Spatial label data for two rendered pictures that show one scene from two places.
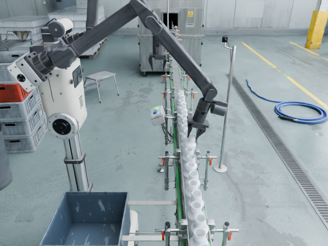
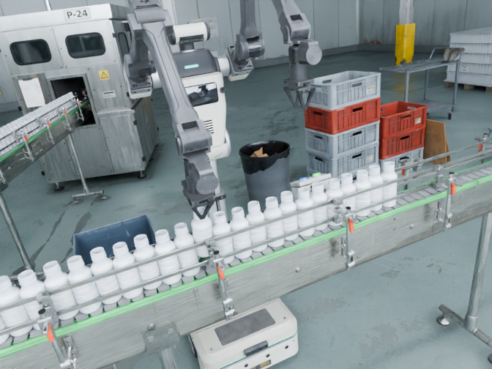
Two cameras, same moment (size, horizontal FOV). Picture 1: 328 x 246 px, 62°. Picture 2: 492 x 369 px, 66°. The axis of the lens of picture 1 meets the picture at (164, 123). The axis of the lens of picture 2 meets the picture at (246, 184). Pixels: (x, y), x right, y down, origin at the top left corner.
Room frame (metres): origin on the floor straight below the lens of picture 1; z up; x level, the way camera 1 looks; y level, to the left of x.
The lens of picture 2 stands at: (0.90, -1.09, 1.69)
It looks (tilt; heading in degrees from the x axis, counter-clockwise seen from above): 24 degrees down; 69
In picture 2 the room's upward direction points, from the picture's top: 7 degrees counter-clockwise
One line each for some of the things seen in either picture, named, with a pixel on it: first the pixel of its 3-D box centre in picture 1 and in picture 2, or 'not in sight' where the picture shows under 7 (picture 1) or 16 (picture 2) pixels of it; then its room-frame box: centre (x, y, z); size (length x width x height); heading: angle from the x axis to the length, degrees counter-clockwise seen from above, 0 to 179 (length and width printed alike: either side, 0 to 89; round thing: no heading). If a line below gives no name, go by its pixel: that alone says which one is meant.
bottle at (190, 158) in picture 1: (190, 171); (167, 256); (1.00, -0.12, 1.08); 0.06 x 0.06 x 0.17
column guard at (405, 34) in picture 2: not in sight; (404, 46); (8.85, 6.85, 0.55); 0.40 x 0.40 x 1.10; 0
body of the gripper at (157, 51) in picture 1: (157, 50); (298, 73); (1.57, 0.04, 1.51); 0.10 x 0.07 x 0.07; 89
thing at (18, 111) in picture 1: (15, 101); (342, 135); (3.08, 1.82, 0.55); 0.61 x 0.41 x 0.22; 7
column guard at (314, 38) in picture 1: (316, 30); not in sight; (8.81, -4.75, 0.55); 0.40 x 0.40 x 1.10; 0
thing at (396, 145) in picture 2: not in sight; (389, 138); (3.78, 1.92, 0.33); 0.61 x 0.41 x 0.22; 3
